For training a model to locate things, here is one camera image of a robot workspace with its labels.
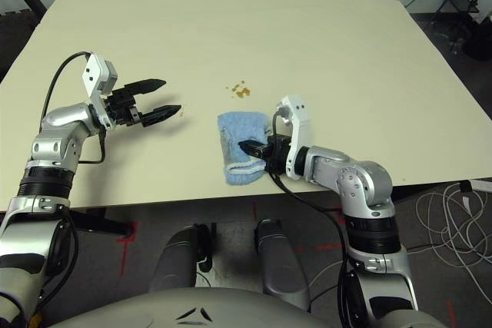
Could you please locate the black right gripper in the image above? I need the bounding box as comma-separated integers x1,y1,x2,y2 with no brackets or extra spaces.
238,134,294,175

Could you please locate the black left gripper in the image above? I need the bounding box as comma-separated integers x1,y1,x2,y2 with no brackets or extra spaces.
101,78,183,129

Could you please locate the light blue terry rag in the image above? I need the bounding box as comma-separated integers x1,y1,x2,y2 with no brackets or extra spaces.
216,111,271,188

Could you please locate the brown liquid splatter cluster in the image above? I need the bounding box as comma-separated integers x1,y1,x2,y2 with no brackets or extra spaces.
225,79,252,100

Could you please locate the grey right robot leg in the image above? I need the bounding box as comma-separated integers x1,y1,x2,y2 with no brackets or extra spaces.
254,218,312,312

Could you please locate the grey robot leg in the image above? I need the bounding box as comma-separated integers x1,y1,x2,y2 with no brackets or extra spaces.
148,223,214,295
254,218,312,312

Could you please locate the red floor tape mark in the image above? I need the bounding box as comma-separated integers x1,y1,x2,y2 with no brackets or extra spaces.
297,207,346,254

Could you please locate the black table foot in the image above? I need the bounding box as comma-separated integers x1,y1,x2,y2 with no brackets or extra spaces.
68,206,136,237

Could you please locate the grey left robot leg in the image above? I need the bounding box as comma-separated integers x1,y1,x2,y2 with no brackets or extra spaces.
148,223,214,295

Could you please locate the black foam floor mat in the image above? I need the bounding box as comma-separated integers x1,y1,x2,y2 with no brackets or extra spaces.
0,7,44,78

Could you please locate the grey robot torso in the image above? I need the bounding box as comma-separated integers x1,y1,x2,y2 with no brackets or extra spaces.
45,285,324,328

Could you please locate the black step stand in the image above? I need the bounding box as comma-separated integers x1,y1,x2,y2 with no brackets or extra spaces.
437,0,482,18

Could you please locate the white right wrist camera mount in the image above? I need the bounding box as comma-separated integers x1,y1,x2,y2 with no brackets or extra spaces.
274,94,312,181

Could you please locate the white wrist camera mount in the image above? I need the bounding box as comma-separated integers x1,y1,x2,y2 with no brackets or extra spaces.
81,51,119,131
274,94,312,181

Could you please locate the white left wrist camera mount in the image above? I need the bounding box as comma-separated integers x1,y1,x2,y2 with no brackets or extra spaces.
81,51,119,131

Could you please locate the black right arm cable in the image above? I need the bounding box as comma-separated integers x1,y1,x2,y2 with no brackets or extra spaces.
270,110,353,328

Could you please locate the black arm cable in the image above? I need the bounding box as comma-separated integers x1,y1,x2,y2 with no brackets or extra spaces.
38,50,108,321
270,110,353,328

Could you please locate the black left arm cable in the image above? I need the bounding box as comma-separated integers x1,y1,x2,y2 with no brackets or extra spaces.
38,50,108,321

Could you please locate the white floor cable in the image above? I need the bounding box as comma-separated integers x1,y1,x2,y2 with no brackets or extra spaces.
310,178,492,299

